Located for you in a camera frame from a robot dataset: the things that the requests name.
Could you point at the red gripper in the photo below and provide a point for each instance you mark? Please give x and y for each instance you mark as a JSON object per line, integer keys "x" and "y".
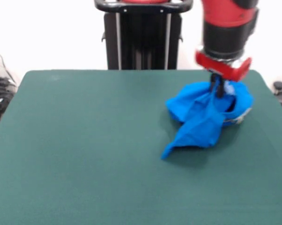
{"x": 225, "y": 68}

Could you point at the blue printed T-shirt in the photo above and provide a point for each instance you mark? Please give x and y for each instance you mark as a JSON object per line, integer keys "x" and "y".
{"x": 197, "y": 122}

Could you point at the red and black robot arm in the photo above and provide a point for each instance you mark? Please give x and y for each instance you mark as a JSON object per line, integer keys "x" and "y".
{"x": 227, "y": 25}

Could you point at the black office chair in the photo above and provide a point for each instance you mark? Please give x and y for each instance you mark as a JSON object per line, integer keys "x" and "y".
{"x": 279, "y": 85}

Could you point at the dark green table cloth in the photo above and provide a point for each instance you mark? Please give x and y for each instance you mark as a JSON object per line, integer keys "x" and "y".
{"x": 84, "y": 164}

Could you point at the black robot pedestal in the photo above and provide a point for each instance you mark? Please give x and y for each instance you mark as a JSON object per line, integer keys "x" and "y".
{"x": 143, "y": 42}

